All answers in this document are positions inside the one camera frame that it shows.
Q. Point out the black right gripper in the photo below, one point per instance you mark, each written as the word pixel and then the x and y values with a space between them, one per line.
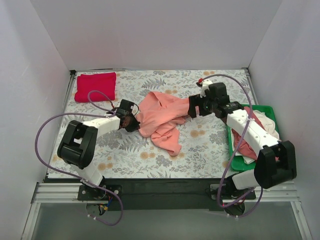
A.
pixel 194 106

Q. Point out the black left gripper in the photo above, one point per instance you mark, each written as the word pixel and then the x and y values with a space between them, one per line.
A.
pixel 132 124

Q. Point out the salmon pink t shirt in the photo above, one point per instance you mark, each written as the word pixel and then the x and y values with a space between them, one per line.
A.
pixel 159 115

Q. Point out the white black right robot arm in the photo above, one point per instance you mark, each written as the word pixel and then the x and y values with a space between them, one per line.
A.
pixel 276 160

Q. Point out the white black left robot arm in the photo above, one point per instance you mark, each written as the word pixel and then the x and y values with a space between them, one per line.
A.
pixel 77 147

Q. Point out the folded red t shirt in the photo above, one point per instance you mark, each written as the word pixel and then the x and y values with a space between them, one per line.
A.
pixel 102 82

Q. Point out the floral patterned table mat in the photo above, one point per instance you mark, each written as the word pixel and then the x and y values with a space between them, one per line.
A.
pixel 204 140

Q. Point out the dusty rose t shirt in tray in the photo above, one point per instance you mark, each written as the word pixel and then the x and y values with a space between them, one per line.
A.
pixel 245 150

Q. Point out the white t shirt in tray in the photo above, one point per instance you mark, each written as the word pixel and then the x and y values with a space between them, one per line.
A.
pixel 270 128

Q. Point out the green plastic tray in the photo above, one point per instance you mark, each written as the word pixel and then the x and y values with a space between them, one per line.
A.
pixel 236 164

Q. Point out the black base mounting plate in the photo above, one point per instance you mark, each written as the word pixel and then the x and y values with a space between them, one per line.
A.
pixel 164 193

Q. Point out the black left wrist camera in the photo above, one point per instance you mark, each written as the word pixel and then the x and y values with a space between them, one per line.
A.
pixel 125 108

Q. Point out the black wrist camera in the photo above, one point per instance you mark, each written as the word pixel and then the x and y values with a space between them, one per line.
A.
pixel 217 92
pixel 125 108

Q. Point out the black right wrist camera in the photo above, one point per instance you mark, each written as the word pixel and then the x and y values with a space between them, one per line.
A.
pixel 217 92

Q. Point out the aluminium frame rail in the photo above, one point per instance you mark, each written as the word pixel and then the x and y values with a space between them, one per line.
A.
pixel 68 193

